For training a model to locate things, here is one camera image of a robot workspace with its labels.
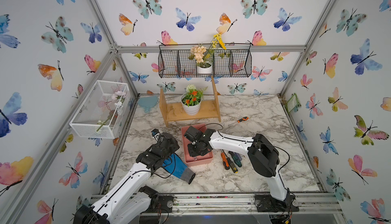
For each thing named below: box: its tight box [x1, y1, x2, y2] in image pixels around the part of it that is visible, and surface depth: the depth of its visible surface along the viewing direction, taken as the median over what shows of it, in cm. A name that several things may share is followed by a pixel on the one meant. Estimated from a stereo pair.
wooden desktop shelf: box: [158, 75, 222, 128], surface depth 103 cm
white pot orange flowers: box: [180, 84, 208, 116], surface depth 92 cm
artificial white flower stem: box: [96, 90, 127, 132], surface depth 72 cm
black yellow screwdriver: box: [221, 149, 239, 174], surface depth 86 cm
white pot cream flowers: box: [188, 45, 215, 74], surface depth 89 cm
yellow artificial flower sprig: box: [211, 33, 227, 50], surface depth 84 cm
